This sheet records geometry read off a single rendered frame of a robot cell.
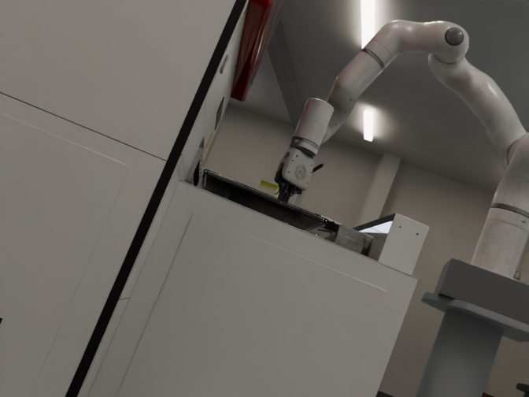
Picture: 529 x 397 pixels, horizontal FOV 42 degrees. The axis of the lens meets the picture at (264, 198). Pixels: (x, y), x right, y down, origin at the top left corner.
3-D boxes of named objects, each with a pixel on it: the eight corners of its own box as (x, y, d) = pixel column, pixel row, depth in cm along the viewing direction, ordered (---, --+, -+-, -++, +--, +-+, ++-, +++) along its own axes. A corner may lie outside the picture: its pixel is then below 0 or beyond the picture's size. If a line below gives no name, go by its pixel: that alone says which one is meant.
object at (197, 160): (183, 179, 181) (197, 146, 183) (186, 198, 225) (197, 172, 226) (190, 181, 181) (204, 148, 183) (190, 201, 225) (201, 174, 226)
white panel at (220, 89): (167, 161, 145) (238, -6, 151) (176, 204, 225) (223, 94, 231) (180, 166, 145) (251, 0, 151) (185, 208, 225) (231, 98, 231)
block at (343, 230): (337, 233, 191) (341, 223, 192) (334, 234, 195) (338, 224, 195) (363, 244, 192) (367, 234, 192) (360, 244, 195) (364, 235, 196)
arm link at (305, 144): (305, 137, 197) (301, 146, 196) (324, 150, 202) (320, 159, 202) (286, 135, 203) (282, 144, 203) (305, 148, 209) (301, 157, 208)
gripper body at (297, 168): (300, 142, 196) (285, 179, 195) (322, 157, 203) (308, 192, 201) (282, 141, 202) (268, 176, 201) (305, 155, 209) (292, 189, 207)
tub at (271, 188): (253, 195, 243) (260, 178, 244) (260, 201, 249) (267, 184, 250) (271, 202, 240) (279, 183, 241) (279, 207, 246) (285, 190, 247)
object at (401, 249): (377, 264, 173) (396, 212, 175) (333, 268, 227) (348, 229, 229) (411, 278, 173) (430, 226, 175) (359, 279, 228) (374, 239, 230)
